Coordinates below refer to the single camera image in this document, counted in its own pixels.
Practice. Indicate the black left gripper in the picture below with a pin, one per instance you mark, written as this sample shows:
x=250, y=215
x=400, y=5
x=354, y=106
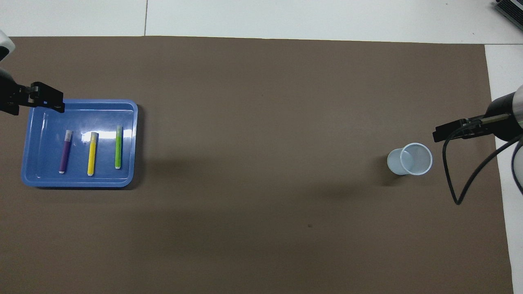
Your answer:
x=8, y=96

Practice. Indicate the light blue mesh pen cup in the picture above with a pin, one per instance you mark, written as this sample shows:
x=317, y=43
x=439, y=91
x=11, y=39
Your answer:
x=408, y=163

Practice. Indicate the blue plastic tray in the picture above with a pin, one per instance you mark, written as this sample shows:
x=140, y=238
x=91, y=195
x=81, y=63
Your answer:
x=45, y=179

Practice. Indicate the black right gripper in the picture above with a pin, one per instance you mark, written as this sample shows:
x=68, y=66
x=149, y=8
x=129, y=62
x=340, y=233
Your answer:
x=504, y=116

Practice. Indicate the brown table mat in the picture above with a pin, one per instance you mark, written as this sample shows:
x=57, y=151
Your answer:
x=261, y=122

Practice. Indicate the grey ribbed device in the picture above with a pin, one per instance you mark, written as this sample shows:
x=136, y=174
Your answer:
x=510, y=10

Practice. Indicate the purple highlighter pen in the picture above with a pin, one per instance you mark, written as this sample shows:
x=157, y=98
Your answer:
x=65, y=153

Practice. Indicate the yellow highlighter pen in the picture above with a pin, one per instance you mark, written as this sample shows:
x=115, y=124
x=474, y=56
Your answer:
x=92, y=155

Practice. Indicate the green highlighter pen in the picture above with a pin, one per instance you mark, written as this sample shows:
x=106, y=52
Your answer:
x=118, y=149

